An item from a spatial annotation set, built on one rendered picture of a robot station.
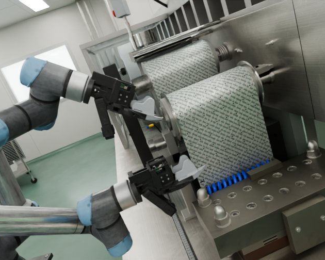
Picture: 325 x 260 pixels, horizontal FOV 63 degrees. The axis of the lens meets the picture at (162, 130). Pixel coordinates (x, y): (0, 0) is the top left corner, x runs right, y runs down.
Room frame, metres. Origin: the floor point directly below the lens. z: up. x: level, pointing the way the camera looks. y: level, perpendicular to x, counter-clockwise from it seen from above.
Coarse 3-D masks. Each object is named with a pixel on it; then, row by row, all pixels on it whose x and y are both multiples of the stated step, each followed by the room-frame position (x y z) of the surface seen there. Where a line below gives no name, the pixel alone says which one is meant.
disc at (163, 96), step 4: (164, 96) 0.72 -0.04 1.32; (168, 100) 0.70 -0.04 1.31; (168, 104) 0.69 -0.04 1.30; (172, 108) 0.68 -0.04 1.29; (172, 112) 0.67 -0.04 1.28; (176, 120) 0.67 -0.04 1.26; (176, 124) 0.68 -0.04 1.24; (180, 128) 0.67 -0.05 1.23; (180, 132) 0.67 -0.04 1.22; (176, 136) 0.76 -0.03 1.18; (180, 136) 0.69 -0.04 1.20; (180, 140) 0.72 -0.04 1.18
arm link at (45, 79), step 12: (36, 60) 0.68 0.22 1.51; (24, 72) 0.66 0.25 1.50; (36, 72) 0.66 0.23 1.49; (48, 72) 0.67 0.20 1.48; (60, 72) 0.68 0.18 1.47; (24, 84) 0.68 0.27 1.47; (36, 84) 0.67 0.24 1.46; (48, 84) 0.67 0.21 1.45; (60, 84) 0.67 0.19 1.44; (36, 96) 0.68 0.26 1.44; (48, 96) 0.68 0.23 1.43; (60, 96) 0.69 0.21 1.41
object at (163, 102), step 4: (252, 76) 0.71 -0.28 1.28; (256, 84) 0.71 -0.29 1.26; (256, 88) 0.71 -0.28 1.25; (160, 100) 0.74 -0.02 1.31; (164, 100) 0.72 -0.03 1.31; (160, 104) 0.77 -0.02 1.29; (164, 104) 0.71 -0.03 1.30; (168, 108) 0.70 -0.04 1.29; (168, 112) 0.69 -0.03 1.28; (168, 116) 0.70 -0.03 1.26; (172, 116) 0.69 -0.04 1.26; (172, 120) 0.68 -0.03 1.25; (172, 124) 0.68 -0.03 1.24; (176, 128) 0.69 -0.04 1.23; (172, 132) 0.74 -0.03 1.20; (176, 132) 0.69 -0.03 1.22
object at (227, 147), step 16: (240, 112) 0.69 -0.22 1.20; (256, 112) 0.70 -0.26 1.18; (208, 128) 0.69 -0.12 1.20; (224, 128) 0.69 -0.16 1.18; (240, 128) 0.69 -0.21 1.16; (256, 128) 0.70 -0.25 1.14; (192, 144) 0.68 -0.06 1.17; (208, 144) 0.68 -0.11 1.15; (224, 144) 0.69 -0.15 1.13; (240, 144) 0.69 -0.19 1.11; (256, 144) 0.70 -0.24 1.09; (192, 160) 0.68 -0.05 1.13; (208, 160) 0.68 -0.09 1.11; (224, 160) 0.69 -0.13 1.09; (240, 160) 0.69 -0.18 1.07; (256, 160) 0.69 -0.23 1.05; (208, 176) 0.68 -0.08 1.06; (224, 176) 0.69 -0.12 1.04
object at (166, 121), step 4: (160, 108) 0.73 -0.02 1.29; (164, 108) 0.73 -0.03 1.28; (160, 112) 0.75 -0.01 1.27; (164, 112) 0.71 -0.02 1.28; (164, 116) 0.71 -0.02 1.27; (164, 120) 0.74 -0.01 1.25; (168, 120) 0.70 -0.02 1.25; (168, 124) 0.70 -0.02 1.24; (168, 128) 0.71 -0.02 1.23; (172, 128) 0.71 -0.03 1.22
